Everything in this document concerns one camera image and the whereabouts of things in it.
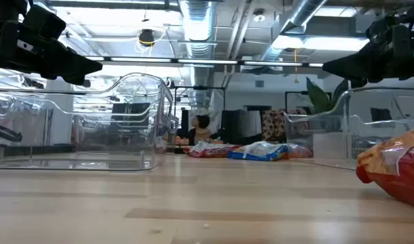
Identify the floral patterned fabric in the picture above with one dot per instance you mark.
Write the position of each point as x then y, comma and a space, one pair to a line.
272, 125

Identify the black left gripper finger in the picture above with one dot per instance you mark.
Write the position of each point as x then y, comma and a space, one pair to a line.
71, 62
78, 80

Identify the orange Maruchan noodle pack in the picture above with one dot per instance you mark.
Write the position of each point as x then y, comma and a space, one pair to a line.
396, 169

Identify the black overhead light bar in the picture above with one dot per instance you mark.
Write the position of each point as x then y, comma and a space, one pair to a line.
206, 62

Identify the person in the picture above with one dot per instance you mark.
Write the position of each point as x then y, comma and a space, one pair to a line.
200, 130

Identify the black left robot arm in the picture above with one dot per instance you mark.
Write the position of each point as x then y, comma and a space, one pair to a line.
3, 6

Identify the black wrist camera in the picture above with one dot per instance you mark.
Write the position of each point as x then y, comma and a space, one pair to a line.
379, 30
45, 22

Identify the silver ventilation duct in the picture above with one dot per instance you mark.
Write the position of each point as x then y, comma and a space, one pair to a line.
294, 20
198, 30

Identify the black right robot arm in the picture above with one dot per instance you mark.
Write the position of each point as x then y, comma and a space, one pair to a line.
413, 11

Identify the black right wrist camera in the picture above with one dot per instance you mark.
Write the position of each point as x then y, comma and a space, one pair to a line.
379, 30

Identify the ceiling light panel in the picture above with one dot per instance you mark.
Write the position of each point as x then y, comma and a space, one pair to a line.
328, 42

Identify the red Maruchan noodle pack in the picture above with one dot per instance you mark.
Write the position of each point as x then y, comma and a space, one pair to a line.
299, 152
210, 149

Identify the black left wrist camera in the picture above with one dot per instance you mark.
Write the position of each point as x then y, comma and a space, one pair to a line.
45, 22

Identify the black monitor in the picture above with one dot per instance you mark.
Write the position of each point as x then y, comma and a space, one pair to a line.
130, 112

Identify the black ceiling dome device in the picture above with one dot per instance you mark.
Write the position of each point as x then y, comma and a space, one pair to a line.
146, 36

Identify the clear plastic bin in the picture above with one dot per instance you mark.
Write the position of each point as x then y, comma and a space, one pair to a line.
349, 112
91, 162
176, 122

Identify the blue Maruchan noodle pack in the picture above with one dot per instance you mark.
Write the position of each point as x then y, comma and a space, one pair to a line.
261, 153

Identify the green plant in white pot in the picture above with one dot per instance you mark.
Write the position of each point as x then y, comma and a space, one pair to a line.
316, 98

